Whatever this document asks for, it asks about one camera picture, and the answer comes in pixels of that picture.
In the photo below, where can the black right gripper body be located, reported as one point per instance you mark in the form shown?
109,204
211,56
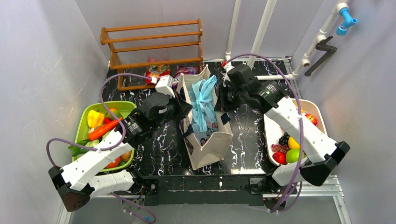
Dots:
223,101

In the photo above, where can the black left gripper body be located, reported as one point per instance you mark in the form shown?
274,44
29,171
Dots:
182,107

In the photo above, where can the light blue plastic bag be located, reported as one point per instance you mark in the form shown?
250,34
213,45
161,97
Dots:
204,121

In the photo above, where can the red chili pepper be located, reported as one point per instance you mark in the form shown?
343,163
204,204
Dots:
106,120

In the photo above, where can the beige canvas tote bag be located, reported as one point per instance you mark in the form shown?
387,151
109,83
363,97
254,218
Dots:
214,149

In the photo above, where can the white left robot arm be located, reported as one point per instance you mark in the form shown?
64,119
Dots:
79,181

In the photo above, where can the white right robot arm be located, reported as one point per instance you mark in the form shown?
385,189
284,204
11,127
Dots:
323,154

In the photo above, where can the red snack bag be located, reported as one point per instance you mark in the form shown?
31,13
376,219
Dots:
156,71

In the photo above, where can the purple Fox's candy bag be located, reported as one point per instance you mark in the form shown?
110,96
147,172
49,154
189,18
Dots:
183,70

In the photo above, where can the green orange mango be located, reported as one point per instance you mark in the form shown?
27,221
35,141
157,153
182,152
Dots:
115,112

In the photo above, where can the white fruit tray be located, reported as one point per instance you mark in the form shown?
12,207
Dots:
273,131

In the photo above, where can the brown potato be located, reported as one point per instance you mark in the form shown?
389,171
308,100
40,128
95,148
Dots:
126,156

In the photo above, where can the green vegetable basket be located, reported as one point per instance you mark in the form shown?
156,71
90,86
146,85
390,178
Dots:
124,107

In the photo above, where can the yellow bell pepper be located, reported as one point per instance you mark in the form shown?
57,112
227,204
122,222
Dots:
95,118

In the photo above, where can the orange carrot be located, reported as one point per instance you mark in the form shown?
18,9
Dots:
102,130

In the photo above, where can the wooden shelf rack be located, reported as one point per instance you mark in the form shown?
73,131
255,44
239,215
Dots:
142,46

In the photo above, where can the purple grapes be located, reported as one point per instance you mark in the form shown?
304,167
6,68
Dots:
282,145

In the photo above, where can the orange bell pepper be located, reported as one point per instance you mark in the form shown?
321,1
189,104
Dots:
114,164

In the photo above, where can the red peach apple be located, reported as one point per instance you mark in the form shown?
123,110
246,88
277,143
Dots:
311,118

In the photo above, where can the green apple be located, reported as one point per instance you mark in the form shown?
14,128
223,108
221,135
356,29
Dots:
292,156

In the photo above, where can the green lettuce leaf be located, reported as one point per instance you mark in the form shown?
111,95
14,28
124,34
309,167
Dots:
78,150

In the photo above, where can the blue pipe valve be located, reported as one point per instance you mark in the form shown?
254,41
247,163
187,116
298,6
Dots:
348,21

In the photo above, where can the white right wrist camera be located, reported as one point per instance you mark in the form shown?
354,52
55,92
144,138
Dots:
227,66

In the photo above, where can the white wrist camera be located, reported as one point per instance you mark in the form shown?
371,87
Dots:
227,66
164,85

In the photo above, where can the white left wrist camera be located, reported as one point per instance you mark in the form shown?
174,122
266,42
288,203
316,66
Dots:
164,85

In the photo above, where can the white pvc pipe frame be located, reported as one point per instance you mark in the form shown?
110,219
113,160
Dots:
319,43

